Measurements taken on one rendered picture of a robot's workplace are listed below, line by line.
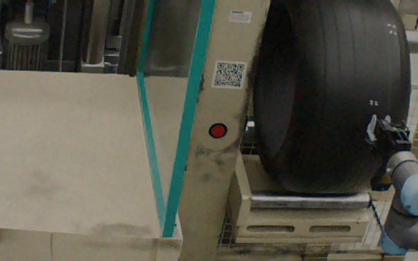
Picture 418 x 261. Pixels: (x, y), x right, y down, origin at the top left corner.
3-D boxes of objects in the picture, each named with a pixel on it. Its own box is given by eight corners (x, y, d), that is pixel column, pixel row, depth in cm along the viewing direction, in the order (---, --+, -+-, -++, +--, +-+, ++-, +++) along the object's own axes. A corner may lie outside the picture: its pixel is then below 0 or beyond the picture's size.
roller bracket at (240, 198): (235, 227, 248) (242, 196, 242) (212, 135, 280) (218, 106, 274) (248, 228, 248) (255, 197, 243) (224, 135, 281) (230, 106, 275)
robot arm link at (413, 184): (399, 219, 195) (410, 184, 191) (384, 192, 204) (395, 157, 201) (430, 220, 197) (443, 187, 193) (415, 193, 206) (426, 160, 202)
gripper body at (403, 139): (403, 119, 216) (420, 144, 205) (396, 151, 220) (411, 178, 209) (374, 116, 214) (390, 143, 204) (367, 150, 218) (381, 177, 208)
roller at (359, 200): (244, 211, 250) (247, 196, 247) (241, 199, 253) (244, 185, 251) (369, 211, 257) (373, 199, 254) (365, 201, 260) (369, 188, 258)
